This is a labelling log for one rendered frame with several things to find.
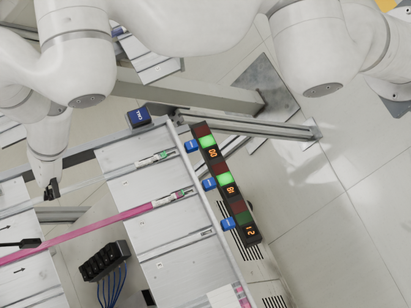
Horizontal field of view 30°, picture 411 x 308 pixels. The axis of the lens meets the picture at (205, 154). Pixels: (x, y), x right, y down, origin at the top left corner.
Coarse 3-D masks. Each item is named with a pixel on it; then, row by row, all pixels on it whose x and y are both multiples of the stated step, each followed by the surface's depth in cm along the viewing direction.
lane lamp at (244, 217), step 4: (244, 212) 183; (248, 212) 183; (236, 216) 182; (240, 216) 182; (244, 216) 182; (248, 216) 182; (240, 220) 182; (244, 220) 182; (248, 220) 182; (252, 220) 182; (240, 224) 181
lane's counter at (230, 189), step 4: (232, 184) 186; (224, 188) 185; (228, 188) 185; (232, 188) 185; (236, 188) 185; (228, 192) 185; (232, 192) 185; (236, 192) 185; (228, 196) 184; (232, 196) 184
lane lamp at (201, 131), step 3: (201, 126) 192; (204, 126) 192; (207, 126) 192; (195, 129) 192; (198, 129) 192; (201, 129) 192; (204, 129) 192; (207, 129) 192; (195, 132) 191; (198, 132) 192; (201, 132) 192; (204, 132) 192; (207, 132) 192; (210, 132) 192; (198, 135) 191; (201, 135) 191; (204, 135) 191
